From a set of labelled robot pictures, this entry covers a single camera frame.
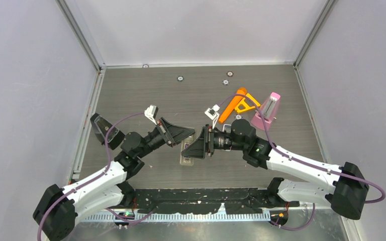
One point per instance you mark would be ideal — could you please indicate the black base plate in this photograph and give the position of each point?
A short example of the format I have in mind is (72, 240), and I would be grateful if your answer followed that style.
(204, 201)

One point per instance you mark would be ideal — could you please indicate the red poker chip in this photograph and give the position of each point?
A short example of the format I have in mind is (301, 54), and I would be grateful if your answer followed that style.
(229, 74)

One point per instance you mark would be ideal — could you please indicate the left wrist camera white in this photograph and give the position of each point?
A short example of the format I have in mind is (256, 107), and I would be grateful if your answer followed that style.
(151, 113)

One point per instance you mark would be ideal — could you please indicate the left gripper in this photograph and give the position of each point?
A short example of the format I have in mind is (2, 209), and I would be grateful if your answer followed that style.
(174, 134)

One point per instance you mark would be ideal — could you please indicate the transparent black metronome cover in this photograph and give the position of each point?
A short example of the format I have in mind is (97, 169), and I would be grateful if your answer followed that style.
(102, 130)

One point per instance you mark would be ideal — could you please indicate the white grey remote control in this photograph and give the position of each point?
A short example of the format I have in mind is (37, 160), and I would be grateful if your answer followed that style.
(227, 128)

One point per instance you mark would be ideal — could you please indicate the grey poker chip lower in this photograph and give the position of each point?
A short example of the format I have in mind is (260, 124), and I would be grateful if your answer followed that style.
(238, 117)

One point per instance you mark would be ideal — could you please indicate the grey poker chip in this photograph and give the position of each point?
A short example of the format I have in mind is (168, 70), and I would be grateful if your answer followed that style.
(225, 82)
(238, 117)

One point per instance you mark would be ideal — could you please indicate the yellow triangle ruler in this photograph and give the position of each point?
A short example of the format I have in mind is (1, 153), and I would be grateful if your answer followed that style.
(245, 104)

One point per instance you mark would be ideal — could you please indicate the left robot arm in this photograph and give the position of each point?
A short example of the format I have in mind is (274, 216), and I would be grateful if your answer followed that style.
(60, 209)

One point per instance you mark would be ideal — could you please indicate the white beige remote control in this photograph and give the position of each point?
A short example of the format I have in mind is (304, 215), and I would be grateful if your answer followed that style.
(185, 158)

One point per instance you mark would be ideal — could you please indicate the grey poker chip upper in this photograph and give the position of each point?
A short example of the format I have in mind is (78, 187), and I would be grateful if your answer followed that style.
(225, 82)

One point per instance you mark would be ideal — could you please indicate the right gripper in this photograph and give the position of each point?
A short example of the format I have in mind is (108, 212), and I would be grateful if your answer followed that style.
(197, 149)

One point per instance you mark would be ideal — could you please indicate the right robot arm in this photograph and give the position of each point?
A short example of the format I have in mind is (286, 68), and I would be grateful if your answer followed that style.
(339, 187)

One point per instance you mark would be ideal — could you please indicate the pink metronome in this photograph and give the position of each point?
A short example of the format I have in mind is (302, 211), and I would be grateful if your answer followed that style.
(268, 112)

